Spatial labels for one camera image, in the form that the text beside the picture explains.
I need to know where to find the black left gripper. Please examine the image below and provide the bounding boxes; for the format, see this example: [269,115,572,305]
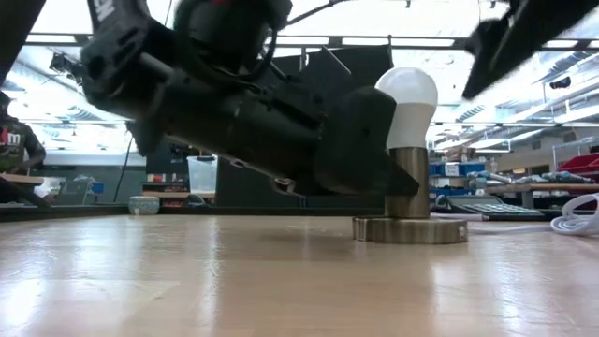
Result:
[224,88,421,198]

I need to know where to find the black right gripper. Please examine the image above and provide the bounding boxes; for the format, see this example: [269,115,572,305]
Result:
[461,0,599,100]

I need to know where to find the brass lamp base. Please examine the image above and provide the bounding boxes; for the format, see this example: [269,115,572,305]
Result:
[351,145,470,246]

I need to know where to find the white light bulb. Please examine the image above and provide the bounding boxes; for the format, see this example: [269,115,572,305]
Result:
[373,66,440,151]

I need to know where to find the white lamp power cord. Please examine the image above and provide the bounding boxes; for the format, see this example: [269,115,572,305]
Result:
[466,191,599,238]

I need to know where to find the blue storage bins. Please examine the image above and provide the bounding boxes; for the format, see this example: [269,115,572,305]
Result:
[428,161,488,178]

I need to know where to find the lilac pen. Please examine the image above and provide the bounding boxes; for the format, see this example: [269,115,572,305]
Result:
[429,212,490,223]

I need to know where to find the black desk calculator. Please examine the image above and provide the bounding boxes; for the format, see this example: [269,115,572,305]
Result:
[446,195,548,222]

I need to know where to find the red storage bin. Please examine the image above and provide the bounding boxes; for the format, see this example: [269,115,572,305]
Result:
[555,153,599,175]

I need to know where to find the black partition panel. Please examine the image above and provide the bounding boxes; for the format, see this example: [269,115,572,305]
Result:
[215,44,395,210]

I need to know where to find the wooden workbench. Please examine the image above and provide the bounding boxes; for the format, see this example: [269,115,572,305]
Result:
[484,181,599,210]

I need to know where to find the clear plastic container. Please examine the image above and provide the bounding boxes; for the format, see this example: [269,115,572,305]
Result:
[186,154,219,194]

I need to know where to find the small grey round bowl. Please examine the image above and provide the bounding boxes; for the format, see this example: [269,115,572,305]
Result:
[127,195,161,216]

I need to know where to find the wooden table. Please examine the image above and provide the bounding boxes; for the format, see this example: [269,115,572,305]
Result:
[0,172,47,210]

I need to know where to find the person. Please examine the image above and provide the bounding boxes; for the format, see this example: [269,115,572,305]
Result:
[0,91,48,177]

